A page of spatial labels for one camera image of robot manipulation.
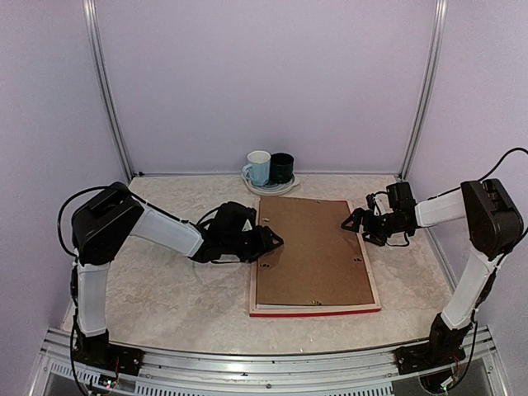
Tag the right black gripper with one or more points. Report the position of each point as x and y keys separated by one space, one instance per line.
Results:
x=358 y=215

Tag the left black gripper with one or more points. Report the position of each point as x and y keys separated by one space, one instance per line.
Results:
x=267 y=244

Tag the brown backing board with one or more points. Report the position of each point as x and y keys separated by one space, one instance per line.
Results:
x=309 y=255

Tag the red and wood picture frame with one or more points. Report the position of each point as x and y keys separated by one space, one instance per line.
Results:
x=313 y=311

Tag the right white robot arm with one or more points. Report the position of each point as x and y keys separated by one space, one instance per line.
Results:
x=494 y=224

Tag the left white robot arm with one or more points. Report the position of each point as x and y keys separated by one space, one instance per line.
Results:
x=101 y=226

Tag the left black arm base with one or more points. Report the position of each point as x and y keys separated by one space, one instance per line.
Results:
x=98 y=352

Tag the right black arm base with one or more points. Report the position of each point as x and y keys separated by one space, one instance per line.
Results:
x=443 y=347

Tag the white plate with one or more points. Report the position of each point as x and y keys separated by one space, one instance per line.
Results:
x=271 y=189

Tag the light blue mug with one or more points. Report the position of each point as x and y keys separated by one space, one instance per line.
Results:
x=257 y=169

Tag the dark green mug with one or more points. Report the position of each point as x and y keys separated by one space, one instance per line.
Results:
x=281 y=168

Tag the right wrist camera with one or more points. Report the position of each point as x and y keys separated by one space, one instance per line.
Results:
x=372 y=204

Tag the right aluminium corner post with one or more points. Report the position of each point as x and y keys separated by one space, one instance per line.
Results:
x=433 y=56

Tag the aluminium corner post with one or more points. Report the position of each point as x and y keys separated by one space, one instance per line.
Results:
x=94 y=37
x=433 y=56

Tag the left aluminium corner post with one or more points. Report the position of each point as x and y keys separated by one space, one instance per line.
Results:
x=94 y=37

